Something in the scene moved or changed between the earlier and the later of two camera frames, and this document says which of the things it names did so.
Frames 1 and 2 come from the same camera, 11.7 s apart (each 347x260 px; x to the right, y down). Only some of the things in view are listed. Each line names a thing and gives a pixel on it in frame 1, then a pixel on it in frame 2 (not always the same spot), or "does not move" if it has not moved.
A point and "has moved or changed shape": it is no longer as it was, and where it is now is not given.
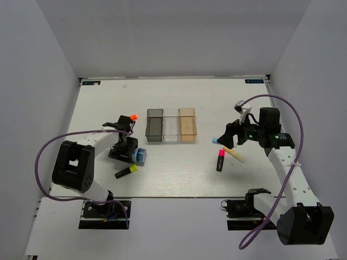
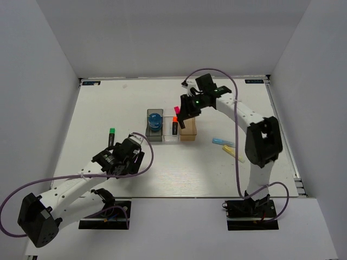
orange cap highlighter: x=134 y=117 to x=175 y=125
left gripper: x=114 y=153 to x=134 y=166
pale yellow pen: x=233 y=154 does not move
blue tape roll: x=139 y=156 has moved or changed shape
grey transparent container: x=154 y=129 does not move
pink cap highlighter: x=220 y=160 to x=179 y=116
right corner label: x=254 y=81 does not move
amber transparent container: x=187 y=127 does not move
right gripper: x=226 y=139 to x=186 y=110
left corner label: x=89 y=83 does not move
